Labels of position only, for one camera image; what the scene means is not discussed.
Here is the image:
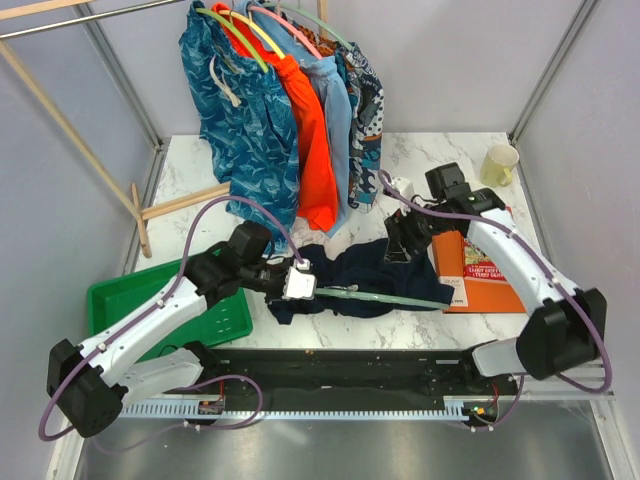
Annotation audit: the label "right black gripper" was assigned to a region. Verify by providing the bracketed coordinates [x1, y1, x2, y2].
[384, 198, 455, 264]

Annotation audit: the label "navy blue shorts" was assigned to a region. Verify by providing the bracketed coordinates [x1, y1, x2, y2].
[267, 238, 454, 325]

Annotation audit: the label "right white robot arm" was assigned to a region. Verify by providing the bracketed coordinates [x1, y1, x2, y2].
[379, 163, 613, 394]

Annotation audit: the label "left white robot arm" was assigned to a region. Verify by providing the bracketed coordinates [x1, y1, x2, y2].
[38, 221, 309, 441]

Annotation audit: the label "orange hanging shorts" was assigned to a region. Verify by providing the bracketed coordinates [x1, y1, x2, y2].
[193, 4, 338, 231]

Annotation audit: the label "patterned grey orange shorts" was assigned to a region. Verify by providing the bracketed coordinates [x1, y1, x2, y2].
[294, 24, 385, 214]

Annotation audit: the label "blue patterned hanging shorts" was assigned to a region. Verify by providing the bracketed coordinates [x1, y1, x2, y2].
[179, 1, 300, 251]

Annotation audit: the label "light blue hanging shorts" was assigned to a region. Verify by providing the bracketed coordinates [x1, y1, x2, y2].
[235, 1, 350, 236]

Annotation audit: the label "mint green loaded hanger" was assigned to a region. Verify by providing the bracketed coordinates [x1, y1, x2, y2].
[260, 0, 353, 51]

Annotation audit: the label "pink hanger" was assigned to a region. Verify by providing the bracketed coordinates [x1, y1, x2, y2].
[248, 5, 323, 60]

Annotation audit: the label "lime green hanger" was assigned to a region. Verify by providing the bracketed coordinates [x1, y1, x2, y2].
[195, 8, 269, 73]

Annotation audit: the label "yellow hanger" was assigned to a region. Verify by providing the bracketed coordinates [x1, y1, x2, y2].
[227, 10, 285, 59]

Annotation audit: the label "green plastic tray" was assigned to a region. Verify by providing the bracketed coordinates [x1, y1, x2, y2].
[87, 260, 253, 361]

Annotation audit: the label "red green children's book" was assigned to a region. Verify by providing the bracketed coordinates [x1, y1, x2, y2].
[463, 239, 506, 283]

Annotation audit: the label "orange notebook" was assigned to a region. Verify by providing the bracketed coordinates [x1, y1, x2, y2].
[432, 232, 526, 314]

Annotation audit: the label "pale yellow mug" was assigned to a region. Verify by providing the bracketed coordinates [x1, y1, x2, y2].
[480, 144, 520, 187]

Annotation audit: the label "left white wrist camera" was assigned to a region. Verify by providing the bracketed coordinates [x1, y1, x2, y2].
[282, 259, 317, 300]

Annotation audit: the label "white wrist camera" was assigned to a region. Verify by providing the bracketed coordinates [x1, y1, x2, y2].
[282, 259, 317, 300]
[389, 177, 415, 214]

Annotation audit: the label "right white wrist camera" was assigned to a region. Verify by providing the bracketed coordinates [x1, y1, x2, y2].
[389, 177, 415, 214]

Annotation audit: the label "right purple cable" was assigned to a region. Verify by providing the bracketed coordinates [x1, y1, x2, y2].
[378, 169, 615, 434]

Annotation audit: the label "purple cable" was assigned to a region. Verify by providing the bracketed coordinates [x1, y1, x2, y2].
[38, 195, 311, 454]
[378, 169, 615, 434]

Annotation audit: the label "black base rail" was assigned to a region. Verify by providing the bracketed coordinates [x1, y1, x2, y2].
[185, 342, 517, 411]

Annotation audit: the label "white slotted cable duct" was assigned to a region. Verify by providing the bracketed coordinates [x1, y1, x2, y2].
[119, 394, 506, 422]

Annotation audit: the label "wooden clothes rack frame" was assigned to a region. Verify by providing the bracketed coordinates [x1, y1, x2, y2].
[1, 1, 229, 258]

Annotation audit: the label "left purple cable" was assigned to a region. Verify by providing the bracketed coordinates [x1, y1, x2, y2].
[38, 195, 311, 454]

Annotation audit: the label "metal clothes rail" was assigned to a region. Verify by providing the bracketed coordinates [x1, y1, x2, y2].
[1, 0, 183, 40]

